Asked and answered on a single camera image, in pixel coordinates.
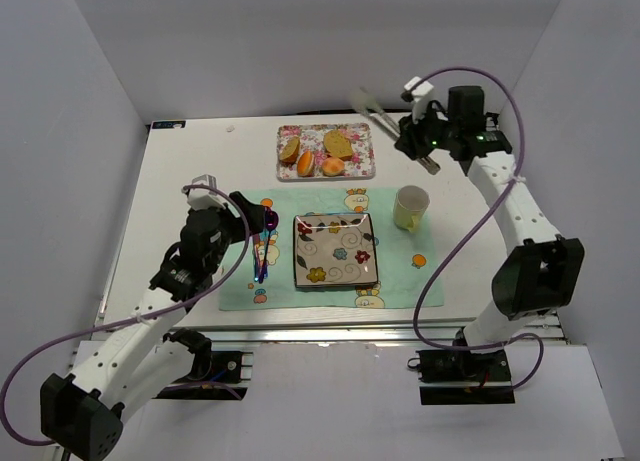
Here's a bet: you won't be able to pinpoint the metal serving tongs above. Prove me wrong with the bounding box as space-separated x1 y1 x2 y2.
349 86 443 177

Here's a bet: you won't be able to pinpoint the orange oval bread roll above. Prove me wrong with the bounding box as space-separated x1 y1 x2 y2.
296 150 315 178

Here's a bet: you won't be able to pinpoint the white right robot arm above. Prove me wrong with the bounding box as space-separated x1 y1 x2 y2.
395 83 585 354

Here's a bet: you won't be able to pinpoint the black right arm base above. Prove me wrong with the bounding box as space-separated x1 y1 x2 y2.
407 349 512 387

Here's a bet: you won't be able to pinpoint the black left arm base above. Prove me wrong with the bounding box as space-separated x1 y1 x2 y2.
162 328 253 389

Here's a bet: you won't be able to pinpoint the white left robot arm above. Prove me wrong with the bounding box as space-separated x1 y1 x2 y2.
40 188 266 460

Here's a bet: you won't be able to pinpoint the brown bread slice left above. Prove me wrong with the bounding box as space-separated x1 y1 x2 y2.
279 136 300 165

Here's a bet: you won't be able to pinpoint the large brown bread slice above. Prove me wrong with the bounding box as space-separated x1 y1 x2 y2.
323 129 354 161

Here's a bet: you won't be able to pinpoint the round scored bread bun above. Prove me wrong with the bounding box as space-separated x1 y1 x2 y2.
321 157 345 177

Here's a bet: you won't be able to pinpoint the iridescent purple spoon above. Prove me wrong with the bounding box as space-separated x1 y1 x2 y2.
259 208 279 283

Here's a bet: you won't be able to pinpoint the iridescent purple knife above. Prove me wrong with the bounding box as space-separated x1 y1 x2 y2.
251 231 262 282

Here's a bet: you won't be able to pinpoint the floral rectangular tray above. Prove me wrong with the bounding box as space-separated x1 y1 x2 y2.
276 123 376 182

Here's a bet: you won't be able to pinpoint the pale yellow mug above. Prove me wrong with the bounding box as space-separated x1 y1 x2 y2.
393 185 430 233

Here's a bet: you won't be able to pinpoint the square floral plate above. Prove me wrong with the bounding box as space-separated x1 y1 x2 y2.
293 212 379 290

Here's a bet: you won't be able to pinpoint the mint green cartoon placemat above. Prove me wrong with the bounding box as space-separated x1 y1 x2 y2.
218 187 437 312

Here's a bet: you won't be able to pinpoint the blue label sticker left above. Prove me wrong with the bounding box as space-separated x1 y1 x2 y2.
151 120 186 130

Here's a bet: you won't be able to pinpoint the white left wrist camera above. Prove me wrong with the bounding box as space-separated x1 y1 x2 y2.
182 174 223 211

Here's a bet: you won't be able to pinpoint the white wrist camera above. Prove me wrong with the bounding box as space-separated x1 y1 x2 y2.
401 76 434 123
182 174 223 211

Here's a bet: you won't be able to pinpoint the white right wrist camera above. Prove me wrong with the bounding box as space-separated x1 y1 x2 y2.
401 76 434 123

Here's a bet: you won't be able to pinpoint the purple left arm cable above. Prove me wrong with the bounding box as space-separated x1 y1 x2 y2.
0 183 251 445

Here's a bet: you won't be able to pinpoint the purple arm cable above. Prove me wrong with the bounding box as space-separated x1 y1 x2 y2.
412 66 545 388
0 183 251 445

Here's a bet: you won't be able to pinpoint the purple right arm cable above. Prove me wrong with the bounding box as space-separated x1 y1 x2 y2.
412 66 545 388

